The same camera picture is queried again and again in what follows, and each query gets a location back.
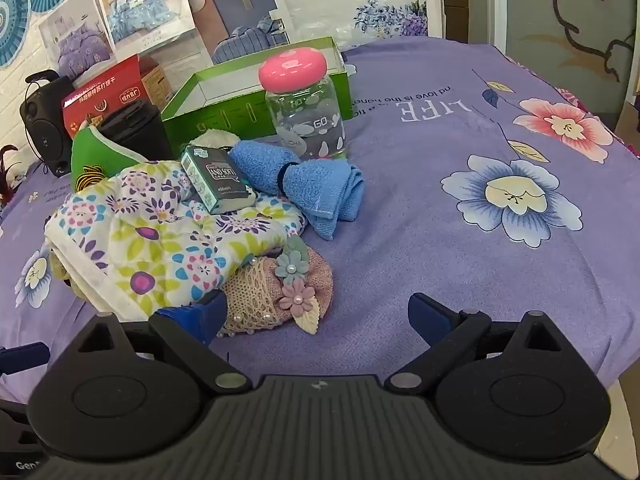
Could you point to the pink knitted flower hat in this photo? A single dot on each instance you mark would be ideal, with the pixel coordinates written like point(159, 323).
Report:
point(260, 290)

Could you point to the black cylindrical container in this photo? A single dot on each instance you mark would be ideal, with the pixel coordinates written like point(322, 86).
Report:
point(135, 135)

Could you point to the grey tissue pack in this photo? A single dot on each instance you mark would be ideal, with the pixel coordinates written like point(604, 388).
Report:
point(220, 180)

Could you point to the white fluffy cloth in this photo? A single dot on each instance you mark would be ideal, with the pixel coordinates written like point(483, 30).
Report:
point(215, 139)

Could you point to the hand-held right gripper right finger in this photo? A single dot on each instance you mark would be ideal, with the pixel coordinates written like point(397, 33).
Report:
point(425, 317)

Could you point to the green cardboard box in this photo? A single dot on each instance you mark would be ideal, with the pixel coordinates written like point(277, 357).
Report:
point(210, 120)

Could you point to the striped bedding poster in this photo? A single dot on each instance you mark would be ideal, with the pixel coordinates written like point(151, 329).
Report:
point(235, 15)

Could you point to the purple floral bedsheet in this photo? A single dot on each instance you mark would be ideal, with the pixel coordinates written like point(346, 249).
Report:
point(425, 220)

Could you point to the green cloth bib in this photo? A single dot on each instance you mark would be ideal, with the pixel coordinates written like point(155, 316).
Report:
point(87, 152)

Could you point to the feathered white plush toy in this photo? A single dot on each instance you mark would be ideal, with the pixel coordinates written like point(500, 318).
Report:
point(7, 175)

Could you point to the red cracker box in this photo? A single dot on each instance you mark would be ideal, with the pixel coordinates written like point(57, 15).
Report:
point(100, 100)

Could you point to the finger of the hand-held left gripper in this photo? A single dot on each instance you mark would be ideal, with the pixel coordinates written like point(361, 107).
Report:
point(25, 357)

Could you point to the blue towel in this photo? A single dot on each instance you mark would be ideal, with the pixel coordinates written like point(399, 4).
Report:
point(320, 187)

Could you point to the black speaker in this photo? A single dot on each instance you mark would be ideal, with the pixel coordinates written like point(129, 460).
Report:
point(45, 130)

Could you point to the blue floral bedding poster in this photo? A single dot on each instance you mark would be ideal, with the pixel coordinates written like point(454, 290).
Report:
point(140, 10)

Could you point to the floral quilted cloth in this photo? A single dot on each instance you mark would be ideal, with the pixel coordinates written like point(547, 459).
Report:
point(150, 240)

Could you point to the glass jar with pink lid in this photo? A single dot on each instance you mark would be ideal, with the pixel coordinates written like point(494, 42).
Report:
point(305, 125)

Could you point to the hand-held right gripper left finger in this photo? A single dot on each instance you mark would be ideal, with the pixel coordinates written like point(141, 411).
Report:
point(212, 312)

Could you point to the purple bedding poster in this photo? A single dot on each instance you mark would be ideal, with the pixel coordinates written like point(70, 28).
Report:
point(75, 40)

